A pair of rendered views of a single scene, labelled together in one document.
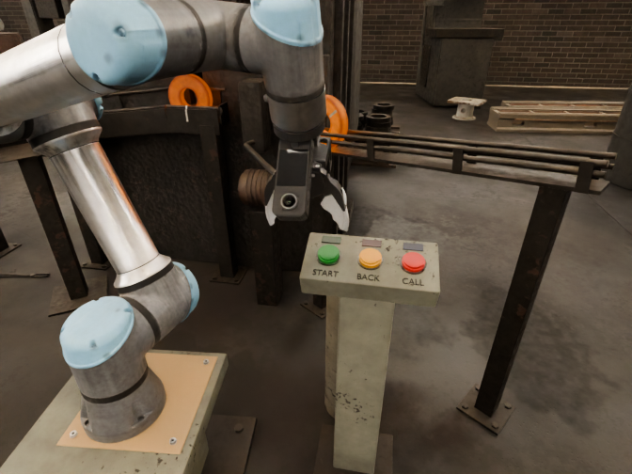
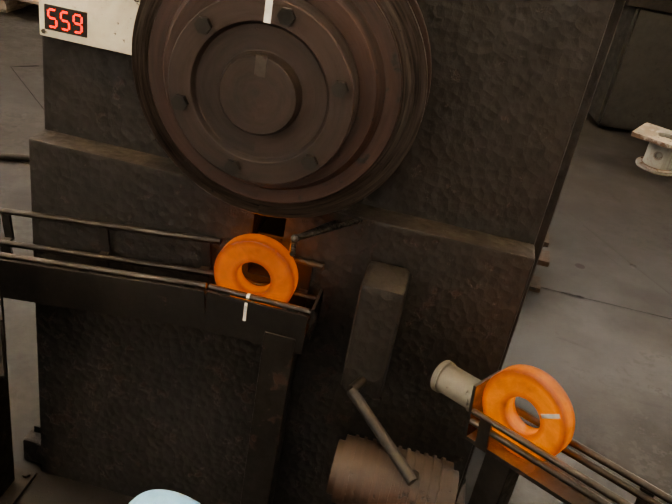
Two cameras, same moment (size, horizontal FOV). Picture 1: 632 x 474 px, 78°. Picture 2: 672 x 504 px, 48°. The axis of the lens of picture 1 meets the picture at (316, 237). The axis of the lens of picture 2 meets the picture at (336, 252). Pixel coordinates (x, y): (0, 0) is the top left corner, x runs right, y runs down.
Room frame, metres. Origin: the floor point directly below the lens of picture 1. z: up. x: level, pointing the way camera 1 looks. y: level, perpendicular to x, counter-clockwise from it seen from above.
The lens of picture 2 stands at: (0.25, 0.38, 1.47)
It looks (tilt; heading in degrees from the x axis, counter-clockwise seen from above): 29 degrees down; 357
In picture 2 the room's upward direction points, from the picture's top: 10 degrees clockwise
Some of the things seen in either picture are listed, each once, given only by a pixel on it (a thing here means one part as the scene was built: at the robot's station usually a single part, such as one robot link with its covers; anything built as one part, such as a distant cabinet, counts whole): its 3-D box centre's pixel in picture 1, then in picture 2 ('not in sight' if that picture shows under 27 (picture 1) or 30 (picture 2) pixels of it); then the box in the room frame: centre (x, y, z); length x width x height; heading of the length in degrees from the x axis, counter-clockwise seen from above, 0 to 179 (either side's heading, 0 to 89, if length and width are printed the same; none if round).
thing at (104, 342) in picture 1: (107, 342); not in sight; (0.52, 0.37, 0.47); 0.13 x 0.12 x 0.14; 156
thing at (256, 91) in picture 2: not in sight; (262, 91); (1.34, 0.46, 1.11); 0.28 x 0.06 x 0.28; 80
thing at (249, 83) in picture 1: (256, 116); (375, 329); (1.40, 0.21, 0.68); 0.11 x 0.08 x 0.24; 170
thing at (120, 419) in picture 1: (119, 389); not in sight; (0.51, 0.38, 0.35); 0.15 x 0.15 x 0.10
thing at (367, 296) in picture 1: (360, 373); not in sight; (0.59, -0.10, 0.31); 0.24 x 0.16 x 0.62; 80
